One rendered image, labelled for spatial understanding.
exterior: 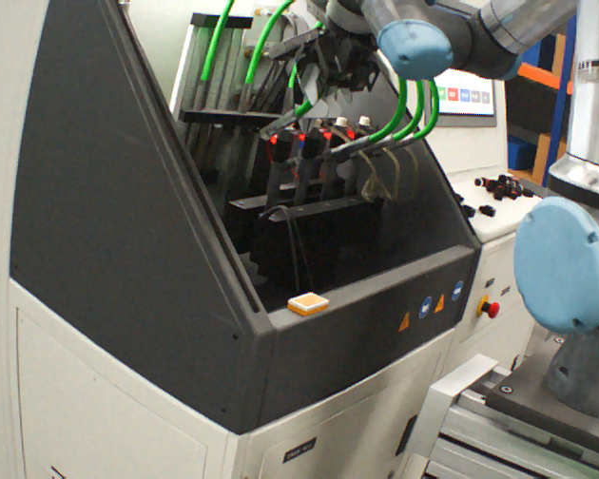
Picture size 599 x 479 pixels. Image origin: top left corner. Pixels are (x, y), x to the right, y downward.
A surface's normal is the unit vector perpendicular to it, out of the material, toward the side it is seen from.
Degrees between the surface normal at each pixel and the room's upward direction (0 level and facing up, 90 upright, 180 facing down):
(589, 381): 73
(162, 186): 90
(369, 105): 90
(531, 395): 0
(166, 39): 90
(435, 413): 90
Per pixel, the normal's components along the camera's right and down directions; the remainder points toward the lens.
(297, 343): 0.79, 0.34
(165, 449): -0.58, 0.15
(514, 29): -0.39, 0.68
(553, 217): -0.82, 0.15
